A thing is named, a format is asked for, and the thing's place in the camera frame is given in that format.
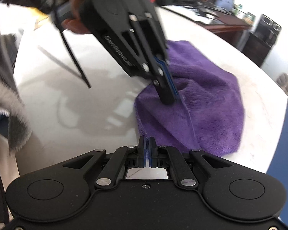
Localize purple microfiber towel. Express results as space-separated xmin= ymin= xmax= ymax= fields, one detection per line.
xmin=134 ymin=40 xmax=244 ymax=157

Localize operator left hand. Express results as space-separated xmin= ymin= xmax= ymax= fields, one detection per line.
xmin=61 ymin=0 xmax=90 ymax=34

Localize dark wooden office desk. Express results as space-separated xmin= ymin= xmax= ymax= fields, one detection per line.
xmin=161 ymin=5 xmax=252 ymax=47

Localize blue bag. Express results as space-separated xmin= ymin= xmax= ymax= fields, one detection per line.
xmin=215 ymin=0 xmax=234 ymax=12

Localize black water dispenser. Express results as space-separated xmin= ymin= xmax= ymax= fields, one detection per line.
xmin=242 ymin=14 xmax=281 ymax=67

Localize grey plush slippers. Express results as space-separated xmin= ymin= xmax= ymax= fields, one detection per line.
xmin=276 ymin=73 xmax=288 ymax=96

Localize grey fleece sleeve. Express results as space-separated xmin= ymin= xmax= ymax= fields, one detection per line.
xmin=0 ymin=0 xmax=70 ymax=156

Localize black cable strap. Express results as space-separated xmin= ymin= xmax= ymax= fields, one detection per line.
xmin=51 ymin=7 xmax=92 ymax=89

